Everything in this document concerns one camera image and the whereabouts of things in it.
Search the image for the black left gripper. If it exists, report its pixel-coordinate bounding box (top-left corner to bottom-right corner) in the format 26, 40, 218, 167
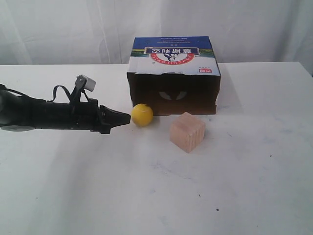
44, 99, 131, 134

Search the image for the yellow tennis ball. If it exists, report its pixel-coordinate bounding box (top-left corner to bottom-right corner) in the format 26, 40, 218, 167
131, 103, 153, 127

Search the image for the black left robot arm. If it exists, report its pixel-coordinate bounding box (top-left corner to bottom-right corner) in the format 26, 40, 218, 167
0, 85, 131, 134

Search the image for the blue white cardboard box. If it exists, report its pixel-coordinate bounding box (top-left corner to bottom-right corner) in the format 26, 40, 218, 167
127, 36, 221, 116

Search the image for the light wooden cube block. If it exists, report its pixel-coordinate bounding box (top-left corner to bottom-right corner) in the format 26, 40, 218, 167
170, 112, 206, 153

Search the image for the white backdrop curtain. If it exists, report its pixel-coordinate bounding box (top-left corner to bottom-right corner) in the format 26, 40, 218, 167
0, 0, 313, 71

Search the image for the black camera cable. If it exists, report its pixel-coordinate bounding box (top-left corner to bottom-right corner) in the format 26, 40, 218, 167
46, 84, 90, 115

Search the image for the grey camera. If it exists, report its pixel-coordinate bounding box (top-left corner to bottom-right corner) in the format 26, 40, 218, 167
75, 74, 96, 92

